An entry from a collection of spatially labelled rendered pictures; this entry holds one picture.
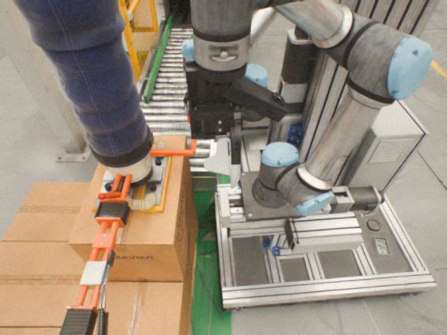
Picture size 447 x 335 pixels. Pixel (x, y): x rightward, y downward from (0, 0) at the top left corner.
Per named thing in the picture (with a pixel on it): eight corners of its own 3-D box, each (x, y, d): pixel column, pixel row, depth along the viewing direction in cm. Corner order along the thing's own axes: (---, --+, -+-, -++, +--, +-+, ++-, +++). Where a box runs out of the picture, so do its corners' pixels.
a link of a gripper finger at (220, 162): (205, 189, 49) (202, 136, 47) (239, 187, 49) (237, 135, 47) (205, 195, 46) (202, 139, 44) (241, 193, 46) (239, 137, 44)
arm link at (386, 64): (293, 185, 99) (390, 23, 65) (323, 216, 91) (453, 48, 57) (269, 192, 93) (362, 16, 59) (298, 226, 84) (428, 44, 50)
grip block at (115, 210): (105, 207, 102) (100, 198, 98) (131, 207, 102) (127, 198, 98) (98, 227, 97) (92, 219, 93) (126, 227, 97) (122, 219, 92)
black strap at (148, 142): (102, 123, 114) (98, 116, 111) (157, 123, 114) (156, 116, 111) (84, 165, 99) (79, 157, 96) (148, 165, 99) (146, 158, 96)
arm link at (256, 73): (255, 106, 127) (257, 80, 117) (233, 94, 133) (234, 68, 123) (271, 95, 133) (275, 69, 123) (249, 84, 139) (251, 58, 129)
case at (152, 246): (128, 182, 173) (108, 135, 143) (192, 183, 173) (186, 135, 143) (101, 280, 134) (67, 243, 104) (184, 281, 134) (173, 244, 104)
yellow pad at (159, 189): (152, 151, 135) (150, 144, 131) (173, 151, 135) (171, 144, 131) (138, 213, 113) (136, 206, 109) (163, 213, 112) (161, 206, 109)
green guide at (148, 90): (163, 23, 329) (163, 15, 322) (173, 23, 329) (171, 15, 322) (135, 104, 224) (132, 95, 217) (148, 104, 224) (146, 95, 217)
